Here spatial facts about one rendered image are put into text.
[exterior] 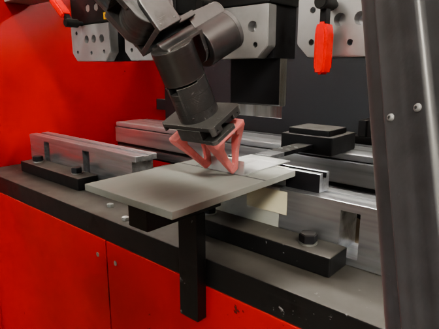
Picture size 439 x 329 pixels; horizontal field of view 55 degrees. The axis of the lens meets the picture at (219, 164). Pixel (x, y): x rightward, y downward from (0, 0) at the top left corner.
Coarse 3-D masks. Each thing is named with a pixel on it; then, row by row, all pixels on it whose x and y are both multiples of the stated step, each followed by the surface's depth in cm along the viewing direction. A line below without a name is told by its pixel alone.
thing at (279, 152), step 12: (288, 132) 91; (300, 132) 89; (312, 132) 87; (324, 132) 85; (336, 132) 87; (348, 132) 91; (288, 144) 90; (300, 144) 86; (312, 144) 86; (324, 144) 84; (336, 144) 85; (348, 144) 89; (264, 156) 76; (276, 156) 77
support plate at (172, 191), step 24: (168, 168) 68; (192, 168) 68; (96, 192) 57; (120, 192) 55; (144, 192) 55; (168, 192) 55; (192, 192) 55; (216, 192) 55; (240, 192) 56; (168, 216) 48
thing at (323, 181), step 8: (288, 168) 68; (296, 168) 69; (304, 168) 68; (312, 168) 68; (296, 176) 67; (304, 176) 66; (312, 176) 65; (320, 176) 64; (328, 176) 66; (288, 184) 68; (296, 184) 67; (304, 184) 66; (312, 184) 65; (320, 184) 65; (328, 184) 67; (320, 192) 65
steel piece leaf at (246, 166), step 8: (216, 160) 66; (240, 160) 73; (248, 160) 73; (256, 160) 73; (216, 168) 67; (224, 168) 65; (240, 168) 63; (248, 168) 67; (256, 168) 67; (264, 168) 67
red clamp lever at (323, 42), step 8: (320, 0) 52; (328, 0) 52; (336, 0) 54; (320, 8) 52; (328, 8) 53; (320, 16) 53; (328, 16) 53; (320, 24) 53; (328, 24) 53; (320, 32) 53; (328, 32) 53; (320, 40) 53; (328, 40) 53; (320, 48) 54; (328, 48) 54; (320, 56) 54; (328, 56) 54; (320, 64) 54; (328, 64) 54; (320, 72) 54
